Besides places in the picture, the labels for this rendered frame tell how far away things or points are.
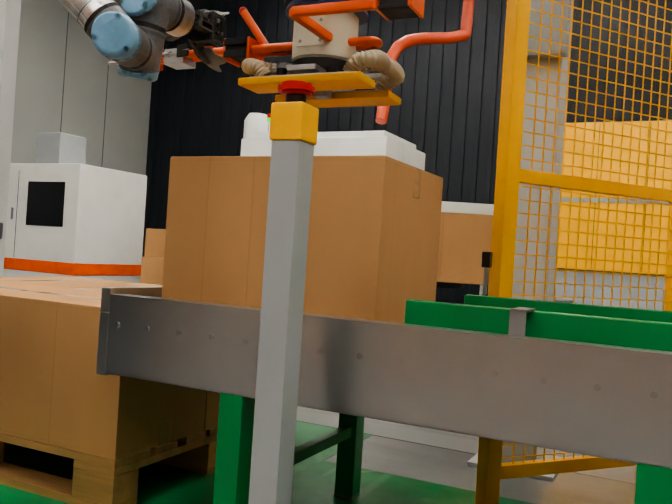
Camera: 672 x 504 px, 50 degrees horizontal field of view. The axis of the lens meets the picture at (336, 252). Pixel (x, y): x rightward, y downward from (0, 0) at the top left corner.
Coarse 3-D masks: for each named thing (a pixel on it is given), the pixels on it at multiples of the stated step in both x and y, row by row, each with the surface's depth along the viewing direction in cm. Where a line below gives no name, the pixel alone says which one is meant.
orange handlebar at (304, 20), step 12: (360, 0) 156; (372, 0) 154; (300, 12) 162; (312, 12) 160; (324, 12) 159; (336, 12) 159; (348, 12) 158; (300, 24) 169; (312, 24) 170; (324, 36) 177; (372, 36) 181; (216, 48) 200; (252, 48) 195; (264, 48) 193; (276, 48) 192; (288, 48) 190; (360, 48) 186; (372, 48) 185
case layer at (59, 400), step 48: (0, 288) 234; (48, 288) 248; (96, 288) 263; (0, 336) 210; (48, 336) 202; (96, 336) 194; (0, 384) 209; (48, 384) 201; (96, 384) 194; (144, 384) 199; (0, 432) 209; (48, 432) 201; (96, 432) 193; (144, 432) 200; (192, 432) 220
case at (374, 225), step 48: (192, 192) 181; (240, 192) 174; (336, 192) 163; (384, 192) 158; (432, 192) 186; (192, 240) 180; (240, 240) 174; (336, 240) 162; (384, 240) 159; (432, 240) 188; (192, 288) 180; (240, 288) 173; (336, 288) 162; (384, 288) 161; (432, 288) 190
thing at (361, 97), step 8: (280, 96) 199; (312, 96) 195; (336, 96) 192; (344, 96) 191; (352, 96) 190; (360, 96) 189; (368, 96) 188; (376, 96) 187; (384, 96) 187; (392, 96) 188; (312, 104) 201; (320, 104) 200; (328, 104) 200; (336, 104) 199; (344, 104) 198; (352, 104) 198; (360, 104) 197; (368, 104) 196; (376, 104) 196; (384, 104) 195; (392, 104) 194; (400, 104) 195
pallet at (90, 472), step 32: (0, 448) 220; (32, 448) 203; (64, 448) 198; (160, 448) 207; (192, 448) 221; (0, 480) 208; (32, 480) 207; (64, 480) 208; (96, 480) 192; (128, 480) 195
